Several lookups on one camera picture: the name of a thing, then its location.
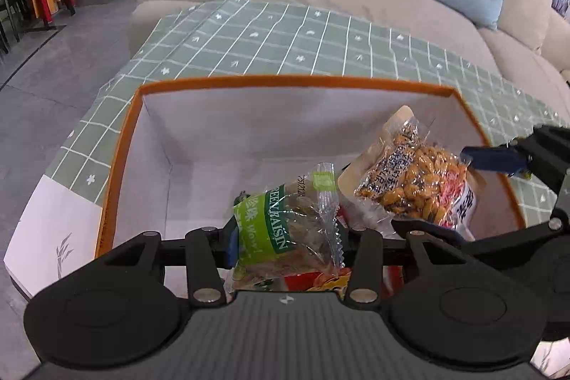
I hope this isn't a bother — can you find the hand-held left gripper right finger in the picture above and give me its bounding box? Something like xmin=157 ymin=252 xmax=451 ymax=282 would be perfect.
xmin=346 ymin=230 xmax=479 ymax=305

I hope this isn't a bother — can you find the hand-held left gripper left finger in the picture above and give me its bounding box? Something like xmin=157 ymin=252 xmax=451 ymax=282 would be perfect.
xmin=95 ymin=224 xmax=240 ymax=306

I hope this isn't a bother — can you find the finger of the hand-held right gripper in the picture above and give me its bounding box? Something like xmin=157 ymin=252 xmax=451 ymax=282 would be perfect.
xmin=461 ymin=124 xmax=570 ymax=209
xmin=391 ymin=216 xmax=570 ymax=260

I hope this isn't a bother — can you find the green raisin packet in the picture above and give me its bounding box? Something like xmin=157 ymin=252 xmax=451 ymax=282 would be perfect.
xmin=223 ymin=162 xmax=353 ymax=294

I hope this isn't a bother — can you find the clear peanut packet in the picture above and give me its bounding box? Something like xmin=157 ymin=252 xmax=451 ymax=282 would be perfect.
xmin=337 ymin=105 xmax=480 ymax=241

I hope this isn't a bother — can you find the orange-rimmed fabric storage box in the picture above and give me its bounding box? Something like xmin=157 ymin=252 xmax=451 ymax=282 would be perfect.
xmin=95 ymin=74 xmax=527 ymax=301

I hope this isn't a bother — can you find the red snack packet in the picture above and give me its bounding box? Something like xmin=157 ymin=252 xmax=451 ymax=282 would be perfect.
xmin=284 ymin=266 xmax=407 ymax=301

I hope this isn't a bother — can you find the green checked tablecloth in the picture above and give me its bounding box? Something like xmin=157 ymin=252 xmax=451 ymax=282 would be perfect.
xmin=4 ymin=0 xmax=570 ymax=301

